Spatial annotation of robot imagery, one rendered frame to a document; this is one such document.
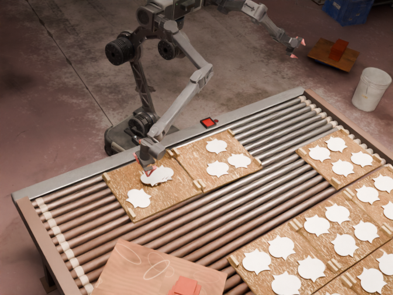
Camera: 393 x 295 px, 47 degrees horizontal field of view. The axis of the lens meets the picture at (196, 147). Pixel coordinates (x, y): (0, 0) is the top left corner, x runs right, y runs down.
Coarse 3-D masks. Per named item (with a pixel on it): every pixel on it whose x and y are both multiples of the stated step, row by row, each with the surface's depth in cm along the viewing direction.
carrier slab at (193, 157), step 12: (192, 144) 264; (204, 144) 265; (228, 144) 268; (240, 144) 269; (180, 156) 255; (192, 156) 256; (204, 156) 258; (216, 156) 259; (228, 156) 260; (252, 156) 263; (192, 168) 250; (204, 168) 251; (240, 168) 255; (252, 168) 256; (204, 180) 244; (216, 180) 246; (228, 180) 247; (204, 192) 239
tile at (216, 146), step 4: (212, 140) 267; (216, 140) 267; (220, 140) 268; (208, 144) 264; (212, 144) 265; (216, 144) 265; (220, 144) 266; (224, 144) 266; (208, 148) 262; (212, 148) 262; (216, 148) 263; (220, 148) 263; (224, 148) 263; (212, 152) 260; (216, 152) 260; (220, 152) 262
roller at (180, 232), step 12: (360, 144) 290; (300, 168) 264; (312, 168) 267; (276, 180) 254; (288, 180) 257; (252, 192) 245; (264, 192) 248; (228, 204) 237; (240, 204) 240; (204, 216) 229; (216, 216) 231; (180, 228) 222; (192, 228) 224; (156, 240) 215; (168, 240) 217; (84, 276) 196; (96, 276) 198
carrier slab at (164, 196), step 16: (160, 160) 251; (112, 176) 238; (128, 176) 239; (176, 176) 244; (112, 192) 231; (144, 192) 233; (160, 192) 234; (176, 192) 236; (192, 192) 237; (144, 208) 225; (160, 208) 227
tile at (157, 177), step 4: (148, 172) 240; (156, 172) 240; (160, 172) 241; (144, 176) 237; (152, 176) 238; (156, 176) 238; (160, 176) 239; (164, 176) 239; (144, 180) 235; (148, 180) 236; (152, 180) 236; (156, 180) 236; (160, 180) 237; (152, 184) 234
